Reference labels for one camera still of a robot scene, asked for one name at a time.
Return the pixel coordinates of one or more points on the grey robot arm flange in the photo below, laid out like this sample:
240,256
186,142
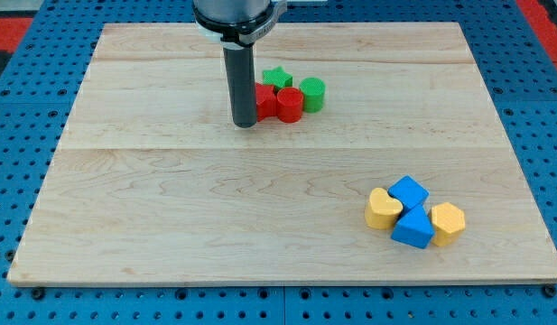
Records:
237,24

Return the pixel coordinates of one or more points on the blue triangle block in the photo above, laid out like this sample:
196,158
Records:
414,228

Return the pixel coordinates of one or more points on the red cylinder block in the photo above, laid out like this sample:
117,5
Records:
289,104

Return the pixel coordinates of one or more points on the red angular block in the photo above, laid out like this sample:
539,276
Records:
266,102

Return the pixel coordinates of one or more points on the green cylinder block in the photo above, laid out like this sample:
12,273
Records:
313,90

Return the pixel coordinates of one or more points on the green star block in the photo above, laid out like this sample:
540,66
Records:
278,78

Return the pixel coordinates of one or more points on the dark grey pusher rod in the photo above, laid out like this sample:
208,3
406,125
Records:
240,71

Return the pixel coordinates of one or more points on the yellow heart block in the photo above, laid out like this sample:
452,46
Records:
382,211

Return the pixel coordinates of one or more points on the light wooden board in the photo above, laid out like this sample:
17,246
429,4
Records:
152,185

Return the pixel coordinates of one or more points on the blue cube block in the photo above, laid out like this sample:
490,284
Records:
409,192

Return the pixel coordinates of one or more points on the yellow hexagon block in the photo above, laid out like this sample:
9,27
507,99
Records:
448,222

